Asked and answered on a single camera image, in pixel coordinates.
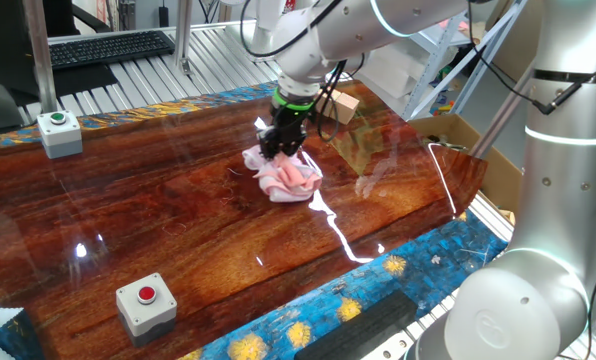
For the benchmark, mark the black power adapter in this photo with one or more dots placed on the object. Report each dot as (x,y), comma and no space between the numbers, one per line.
(163,16)

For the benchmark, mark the colourful toy blocks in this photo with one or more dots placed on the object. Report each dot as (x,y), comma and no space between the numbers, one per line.
(443,108)

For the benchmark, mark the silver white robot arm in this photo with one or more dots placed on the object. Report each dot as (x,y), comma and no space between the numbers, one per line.
(553,300)

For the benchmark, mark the thin white thread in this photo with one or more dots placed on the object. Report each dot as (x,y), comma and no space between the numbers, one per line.
(175,223)
(234,172)

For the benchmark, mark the glossy wood grain sheet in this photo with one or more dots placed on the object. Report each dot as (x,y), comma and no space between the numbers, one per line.
(178,250)

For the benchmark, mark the red push button box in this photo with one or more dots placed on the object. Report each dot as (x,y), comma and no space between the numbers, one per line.
(145,312)

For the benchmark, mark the grey metal shelf rack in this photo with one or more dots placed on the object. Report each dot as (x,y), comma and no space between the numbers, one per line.
(428,75)

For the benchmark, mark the black monitor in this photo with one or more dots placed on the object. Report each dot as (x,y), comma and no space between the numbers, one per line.
(3,40)

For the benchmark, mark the black computer keyboard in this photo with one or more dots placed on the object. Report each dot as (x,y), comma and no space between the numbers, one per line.
(108,49)

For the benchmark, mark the white pedestal on metal plate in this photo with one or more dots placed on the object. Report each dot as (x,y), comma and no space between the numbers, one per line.
(248,40)

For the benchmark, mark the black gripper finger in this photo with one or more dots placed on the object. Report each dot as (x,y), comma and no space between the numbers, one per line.
(268,145)
(296,148)

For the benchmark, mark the light wooden block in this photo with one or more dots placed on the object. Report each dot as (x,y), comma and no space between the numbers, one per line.
(347,109)
(326,102)

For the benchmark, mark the large brown cardboard box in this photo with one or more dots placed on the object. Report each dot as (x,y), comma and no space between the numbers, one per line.
(513,45)

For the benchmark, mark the aluminium frame profile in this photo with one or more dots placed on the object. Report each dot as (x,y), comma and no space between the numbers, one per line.
(498,117)

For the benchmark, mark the aluminium frame post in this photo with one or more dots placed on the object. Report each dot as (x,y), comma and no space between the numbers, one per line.
(40,60)
(183,35)

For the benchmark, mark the white storage box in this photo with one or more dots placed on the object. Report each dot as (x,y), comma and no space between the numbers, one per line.
(393,70)

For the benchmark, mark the black office chair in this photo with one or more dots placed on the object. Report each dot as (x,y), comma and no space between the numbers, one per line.
(85,17)

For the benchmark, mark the green push button box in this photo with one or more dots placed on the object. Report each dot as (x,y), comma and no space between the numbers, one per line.
(60,137)

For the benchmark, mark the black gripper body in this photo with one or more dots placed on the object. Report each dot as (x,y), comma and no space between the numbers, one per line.
(289,125)

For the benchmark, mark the pink white striped towel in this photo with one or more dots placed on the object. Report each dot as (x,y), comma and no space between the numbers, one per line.
(283,182)

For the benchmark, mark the open cardboard box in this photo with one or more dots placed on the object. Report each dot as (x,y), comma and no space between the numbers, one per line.
(493,175)

